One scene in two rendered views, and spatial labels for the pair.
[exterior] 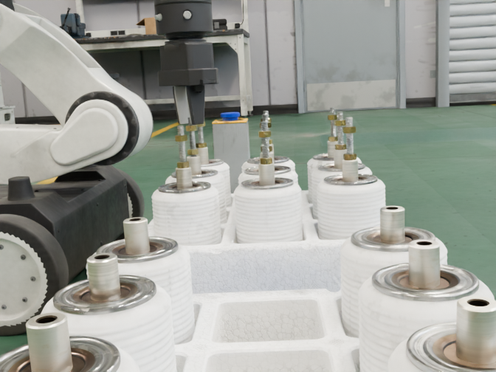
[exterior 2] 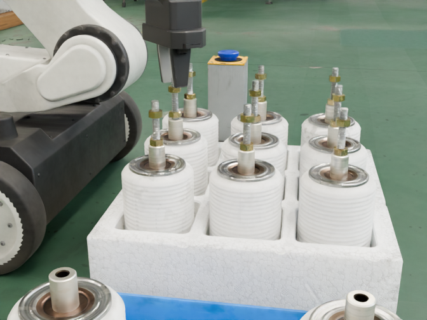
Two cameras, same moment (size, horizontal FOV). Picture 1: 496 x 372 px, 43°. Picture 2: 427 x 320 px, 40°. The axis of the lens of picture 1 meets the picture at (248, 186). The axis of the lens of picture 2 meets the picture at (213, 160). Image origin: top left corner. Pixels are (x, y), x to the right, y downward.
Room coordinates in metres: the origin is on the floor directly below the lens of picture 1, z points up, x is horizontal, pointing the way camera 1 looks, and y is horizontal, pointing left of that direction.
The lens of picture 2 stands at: (0.17, -0.06, 0.54)
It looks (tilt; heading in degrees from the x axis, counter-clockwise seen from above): 21 degrees down; 6
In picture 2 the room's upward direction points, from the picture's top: straight up
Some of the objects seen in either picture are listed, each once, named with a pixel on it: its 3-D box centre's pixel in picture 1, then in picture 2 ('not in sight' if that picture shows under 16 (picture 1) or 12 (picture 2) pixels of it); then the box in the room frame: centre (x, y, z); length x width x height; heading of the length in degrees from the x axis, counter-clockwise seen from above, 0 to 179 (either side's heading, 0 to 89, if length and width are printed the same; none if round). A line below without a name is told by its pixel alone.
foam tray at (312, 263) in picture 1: (271, 267); (251, 237); (0.99, -0.03, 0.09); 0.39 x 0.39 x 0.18; 87
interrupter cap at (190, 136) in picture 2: (194, 174); (175, 137); (1.00, 0.09, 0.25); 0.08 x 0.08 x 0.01
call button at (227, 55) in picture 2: (229, 117); (228, 56); (1.29, 0.03, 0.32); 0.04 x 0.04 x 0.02
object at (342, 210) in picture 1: (351, 242); (333, 239); (0.87, -0.15, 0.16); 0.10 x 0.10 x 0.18
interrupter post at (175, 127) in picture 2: (194, 166); (175, 129); (1.00, 0.09, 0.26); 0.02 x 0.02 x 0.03
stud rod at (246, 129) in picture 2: (265, 148); (246, 133); (0.88, -0.03, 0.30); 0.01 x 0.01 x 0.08
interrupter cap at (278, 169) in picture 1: (267, 170); (253, 141); (0.99, -0.03, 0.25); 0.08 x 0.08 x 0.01
